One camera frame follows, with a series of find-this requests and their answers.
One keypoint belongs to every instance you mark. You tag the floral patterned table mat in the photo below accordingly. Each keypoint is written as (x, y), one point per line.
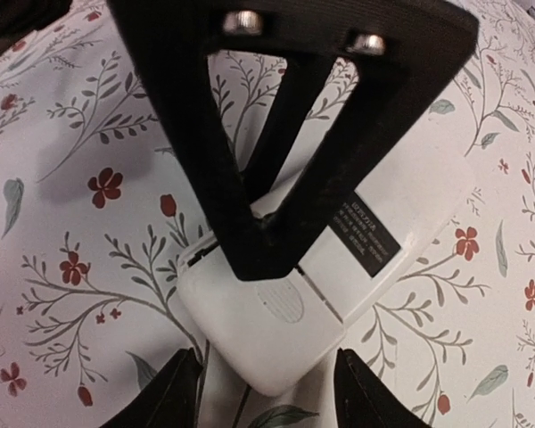
(95, 210)

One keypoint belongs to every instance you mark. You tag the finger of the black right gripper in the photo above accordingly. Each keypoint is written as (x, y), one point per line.
(211, 71)
(300, 86)

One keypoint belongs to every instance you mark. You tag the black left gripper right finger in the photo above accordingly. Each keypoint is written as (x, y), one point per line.
(362, 400)

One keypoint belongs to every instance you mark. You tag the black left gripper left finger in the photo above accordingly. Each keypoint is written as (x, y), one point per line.
(169, 399)

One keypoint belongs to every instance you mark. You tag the white and red remote control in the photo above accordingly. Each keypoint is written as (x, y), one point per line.
(385, 224)

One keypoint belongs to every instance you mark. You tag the white battery cover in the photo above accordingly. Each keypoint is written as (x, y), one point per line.
(271, 333)

